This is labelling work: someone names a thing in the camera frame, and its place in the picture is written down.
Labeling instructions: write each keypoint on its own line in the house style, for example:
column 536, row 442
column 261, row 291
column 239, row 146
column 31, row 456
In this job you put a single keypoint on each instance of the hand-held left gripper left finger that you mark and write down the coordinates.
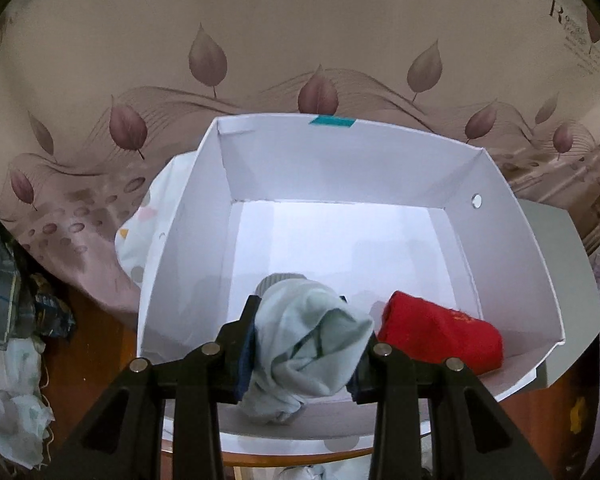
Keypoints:
column 245, row 370

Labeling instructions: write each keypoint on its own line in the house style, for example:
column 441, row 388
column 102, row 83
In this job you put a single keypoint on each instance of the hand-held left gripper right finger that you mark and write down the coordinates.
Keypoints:
column 358, row 385

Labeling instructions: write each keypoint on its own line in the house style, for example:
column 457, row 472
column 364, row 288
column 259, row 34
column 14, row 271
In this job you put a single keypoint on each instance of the light green sock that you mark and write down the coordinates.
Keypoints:
column 305, row 340

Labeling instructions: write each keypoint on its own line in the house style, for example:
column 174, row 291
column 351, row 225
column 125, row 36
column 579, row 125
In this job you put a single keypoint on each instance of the red underwear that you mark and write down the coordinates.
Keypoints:
column 440, row 335

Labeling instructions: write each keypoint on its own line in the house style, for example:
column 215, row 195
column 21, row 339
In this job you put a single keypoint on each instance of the white shoe box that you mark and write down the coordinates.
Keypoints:
column 330, row 240

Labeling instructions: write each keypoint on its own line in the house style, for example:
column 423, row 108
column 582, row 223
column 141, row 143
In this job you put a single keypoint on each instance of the white dotted sheet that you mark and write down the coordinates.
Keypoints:
column 140, row 240

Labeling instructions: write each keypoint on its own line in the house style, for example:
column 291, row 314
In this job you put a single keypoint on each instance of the blue printed packet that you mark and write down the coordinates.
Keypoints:
column 52, row 310

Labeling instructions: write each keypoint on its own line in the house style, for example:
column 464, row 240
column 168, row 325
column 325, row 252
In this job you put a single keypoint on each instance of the small yellow object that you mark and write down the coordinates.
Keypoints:
column 578, row 412

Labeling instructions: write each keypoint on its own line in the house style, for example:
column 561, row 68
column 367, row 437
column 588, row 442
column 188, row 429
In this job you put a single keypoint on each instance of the white leaf-print cloth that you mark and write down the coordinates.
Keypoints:
column 10, row 400

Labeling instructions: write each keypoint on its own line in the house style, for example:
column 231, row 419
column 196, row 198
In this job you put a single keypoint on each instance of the leaf-printed pink bedsheet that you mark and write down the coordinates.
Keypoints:
column 280, row 35

